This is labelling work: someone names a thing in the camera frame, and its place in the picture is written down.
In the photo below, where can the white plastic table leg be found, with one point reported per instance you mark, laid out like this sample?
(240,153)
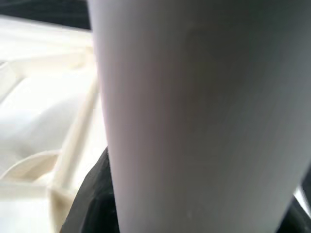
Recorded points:
(194,109)

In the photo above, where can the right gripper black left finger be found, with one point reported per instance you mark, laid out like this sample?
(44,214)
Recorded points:
(97,206)

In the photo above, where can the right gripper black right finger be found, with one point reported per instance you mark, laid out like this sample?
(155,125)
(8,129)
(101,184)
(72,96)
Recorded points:
(301,223)

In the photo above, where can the white plastic table top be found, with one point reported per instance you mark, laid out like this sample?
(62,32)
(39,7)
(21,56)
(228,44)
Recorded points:
(36,109)

